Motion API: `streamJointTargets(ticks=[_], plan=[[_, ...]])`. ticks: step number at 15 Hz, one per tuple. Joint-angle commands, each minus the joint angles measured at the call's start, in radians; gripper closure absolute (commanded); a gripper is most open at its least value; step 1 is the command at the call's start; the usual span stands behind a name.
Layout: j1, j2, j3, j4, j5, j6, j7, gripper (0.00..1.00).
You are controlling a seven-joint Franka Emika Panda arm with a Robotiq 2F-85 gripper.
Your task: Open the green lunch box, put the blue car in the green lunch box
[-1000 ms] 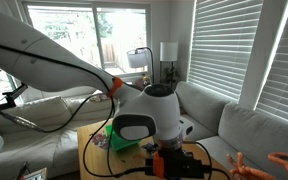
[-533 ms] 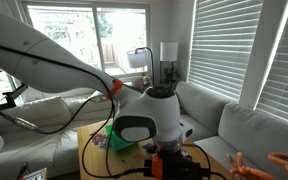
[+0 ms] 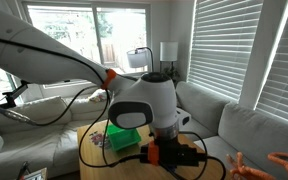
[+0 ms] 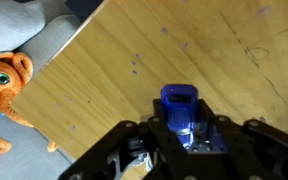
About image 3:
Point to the green lunch box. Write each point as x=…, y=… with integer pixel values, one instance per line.
x=125, y=141

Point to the white shade floor lamp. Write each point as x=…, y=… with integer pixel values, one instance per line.
x=169, y=51

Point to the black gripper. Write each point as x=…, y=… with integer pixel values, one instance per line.
x=180, y=155

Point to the large glass window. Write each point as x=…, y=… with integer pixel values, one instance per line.
x=67, y=30

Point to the green house plant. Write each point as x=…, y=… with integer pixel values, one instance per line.
x=171, y=73

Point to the wrist camera with orange mount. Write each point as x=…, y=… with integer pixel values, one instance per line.
x=153, y=153

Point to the black clamp stand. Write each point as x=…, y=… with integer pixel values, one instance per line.
x=10, y=96

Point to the white lamp with black arc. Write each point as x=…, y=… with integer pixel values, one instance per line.
x=137, y=59

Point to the grey couch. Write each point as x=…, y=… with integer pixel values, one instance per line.
x=250, y=133

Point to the Santa figure sticker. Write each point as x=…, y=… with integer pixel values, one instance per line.
x=97, y=138

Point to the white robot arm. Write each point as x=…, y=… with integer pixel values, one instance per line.
x=50, y=56

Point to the white window blind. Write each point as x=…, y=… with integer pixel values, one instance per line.
x=224, y=43
x=287, y=73

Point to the orange octopus plush toy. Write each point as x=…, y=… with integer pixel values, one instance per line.
x=247, y=171

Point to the white couch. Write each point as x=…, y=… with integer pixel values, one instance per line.
x=34, y=143

